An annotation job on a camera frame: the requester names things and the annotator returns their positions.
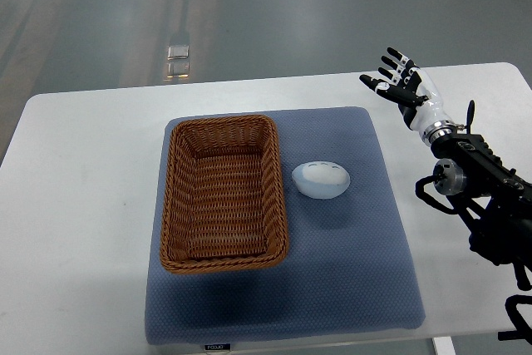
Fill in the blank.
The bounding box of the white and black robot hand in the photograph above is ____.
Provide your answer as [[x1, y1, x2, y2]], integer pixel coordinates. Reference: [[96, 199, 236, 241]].
[[359, 47, 457, 145]]

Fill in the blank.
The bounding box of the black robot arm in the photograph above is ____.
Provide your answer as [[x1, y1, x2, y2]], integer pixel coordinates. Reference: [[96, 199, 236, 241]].
[[415, 127, 531, 342]]

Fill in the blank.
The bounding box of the brown wicker basket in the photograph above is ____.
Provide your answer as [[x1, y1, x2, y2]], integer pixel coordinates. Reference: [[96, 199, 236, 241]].
[[160, 115, 288, 274]]

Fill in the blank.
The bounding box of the blue foam cushion mat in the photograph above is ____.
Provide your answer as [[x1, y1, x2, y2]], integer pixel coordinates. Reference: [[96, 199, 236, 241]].
[[145, 106, 425, 345]]

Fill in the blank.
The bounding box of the white table leg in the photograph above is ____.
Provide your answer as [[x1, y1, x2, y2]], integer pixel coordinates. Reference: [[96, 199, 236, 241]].
[[432, 336, 456, 355]]

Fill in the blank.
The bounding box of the metal floor plate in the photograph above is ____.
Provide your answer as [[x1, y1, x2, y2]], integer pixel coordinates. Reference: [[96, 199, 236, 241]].
[[165, 44, 190, 80]]

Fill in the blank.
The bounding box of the black cable loop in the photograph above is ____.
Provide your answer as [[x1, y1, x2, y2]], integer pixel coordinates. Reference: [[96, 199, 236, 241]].
[[455, 100, 476, 135]]

